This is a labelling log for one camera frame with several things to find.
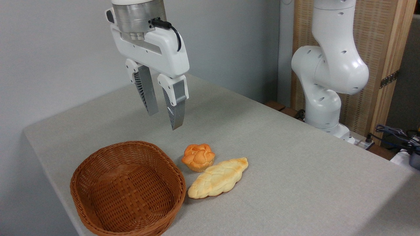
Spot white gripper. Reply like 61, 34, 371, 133
105, 8, 190, 131

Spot long pale braided bread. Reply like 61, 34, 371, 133
187, 157, 249, 200

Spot orange muffin-shaped bread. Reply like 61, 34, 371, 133
181, 143, 216, 173

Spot brown wicker basket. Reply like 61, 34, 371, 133
70, 141, 187, 236

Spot brown wooden base planks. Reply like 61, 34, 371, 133
264, 100, 306, 122

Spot wooden woven folding screen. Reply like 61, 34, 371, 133
291, 0, 417, 147

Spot dark metal screen hinge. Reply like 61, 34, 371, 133
379, 69, 400, 89

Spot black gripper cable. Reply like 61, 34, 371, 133
151, 18, 182, 52

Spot black cable bundle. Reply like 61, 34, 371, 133
366, 124, 420, 155

